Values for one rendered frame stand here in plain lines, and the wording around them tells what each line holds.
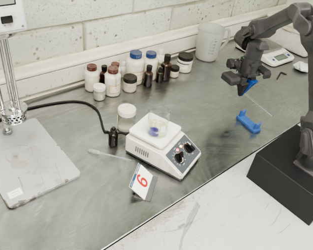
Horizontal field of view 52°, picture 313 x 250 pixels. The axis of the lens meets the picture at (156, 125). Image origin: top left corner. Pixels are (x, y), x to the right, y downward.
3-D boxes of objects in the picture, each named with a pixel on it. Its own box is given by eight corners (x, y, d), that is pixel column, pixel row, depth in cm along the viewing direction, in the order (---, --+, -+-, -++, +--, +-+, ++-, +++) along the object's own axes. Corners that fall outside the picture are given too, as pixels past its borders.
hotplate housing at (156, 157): (200, 157, 100) (205, 138, 95) (180, 183, 91) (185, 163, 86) (141, 128, 108) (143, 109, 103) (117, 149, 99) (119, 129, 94)
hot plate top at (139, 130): (182, 129, 97) (182, 127, 97) (162, 150, 89) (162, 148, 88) (149, 113, 102) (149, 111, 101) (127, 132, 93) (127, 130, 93)
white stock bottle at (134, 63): (121, 80, 131) (122, 50, 122) (134, 74, 135) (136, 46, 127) (133, 87, 127) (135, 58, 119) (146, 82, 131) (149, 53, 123)
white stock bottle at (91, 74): (101, 91, 122) (101, 68, 116) (86, 93, 120) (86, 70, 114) (97, 84, 126) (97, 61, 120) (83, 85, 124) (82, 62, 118)
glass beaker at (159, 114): (169, 129, 96) (174, 106, 90) (164, 143, 91) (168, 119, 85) (147, 123, 97) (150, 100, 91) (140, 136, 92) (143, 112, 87)
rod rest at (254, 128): (260, 131, 114) (264, 123, 112) (253, 133, 113) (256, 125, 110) (242, 115, 121) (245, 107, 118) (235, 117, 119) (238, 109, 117)
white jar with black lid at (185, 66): (180, 64, 147) (182, 50, 142) (193, 69, 145) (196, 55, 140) (173, 69, 142) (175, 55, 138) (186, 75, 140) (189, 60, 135)
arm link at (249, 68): (278, 57, 109) (266, 49, 113) (237, 64, 101) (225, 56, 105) (271, 78, 114) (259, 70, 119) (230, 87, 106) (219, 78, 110)
